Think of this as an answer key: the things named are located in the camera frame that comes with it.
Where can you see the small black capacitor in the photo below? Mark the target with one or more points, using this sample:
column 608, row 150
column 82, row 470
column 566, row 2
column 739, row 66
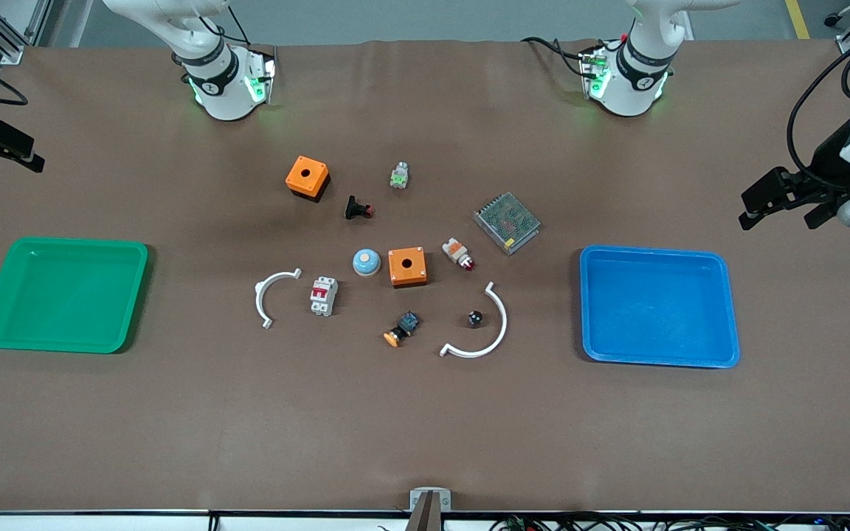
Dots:
column 475, row 318

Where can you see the white red circuit breaker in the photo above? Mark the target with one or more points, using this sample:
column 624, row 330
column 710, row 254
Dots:
column 324, row 296

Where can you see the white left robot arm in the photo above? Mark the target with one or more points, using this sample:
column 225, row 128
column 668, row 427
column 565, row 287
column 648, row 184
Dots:
column 635, row 88

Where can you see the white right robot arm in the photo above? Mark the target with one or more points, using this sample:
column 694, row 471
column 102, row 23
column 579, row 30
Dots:
column 218, row 88

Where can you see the green plastic tray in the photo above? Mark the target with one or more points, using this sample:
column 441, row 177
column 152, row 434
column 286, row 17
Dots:
column 63, row 295

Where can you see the blue plastic tray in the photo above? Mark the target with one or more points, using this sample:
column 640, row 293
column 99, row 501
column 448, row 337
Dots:
column 661, row 310

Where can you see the metal mesh power supply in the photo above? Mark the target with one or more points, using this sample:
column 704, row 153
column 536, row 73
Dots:
column 508, row 223

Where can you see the small white curved clip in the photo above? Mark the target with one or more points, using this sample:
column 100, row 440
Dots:
column 257, row 299

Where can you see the orange button box black base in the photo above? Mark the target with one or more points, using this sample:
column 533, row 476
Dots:
column 305, row 175

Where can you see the large white curved clip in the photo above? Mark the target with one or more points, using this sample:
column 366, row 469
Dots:
column 504, row 324

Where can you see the red white indicator lamp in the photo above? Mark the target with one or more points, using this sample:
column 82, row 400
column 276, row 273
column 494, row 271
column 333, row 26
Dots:
column 456, row 252

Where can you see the black red mushroom button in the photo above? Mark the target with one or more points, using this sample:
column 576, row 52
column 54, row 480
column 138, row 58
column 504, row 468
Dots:
column 353, row 208

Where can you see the blue dome buzzer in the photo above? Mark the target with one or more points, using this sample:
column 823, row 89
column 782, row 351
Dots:
column 367, row 262

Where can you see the orange push button blue body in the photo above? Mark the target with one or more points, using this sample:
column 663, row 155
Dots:
column 406, row 324

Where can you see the brown table cover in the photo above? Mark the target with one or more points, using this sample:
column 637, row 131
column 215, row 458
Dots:
column 425, row 413

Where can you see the green white switch module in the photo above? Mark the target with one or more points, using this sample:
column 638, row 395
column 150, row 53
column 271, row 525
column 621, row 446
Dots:
column 399, row 177

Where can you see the grey metal edge bracket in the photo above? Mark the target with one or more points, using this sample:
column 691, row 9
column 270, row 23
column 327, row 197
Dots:
column 417, row 497

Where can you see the brown camera post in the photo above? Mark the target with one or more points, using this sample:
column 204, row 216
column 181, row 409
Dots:
column 425, row 516

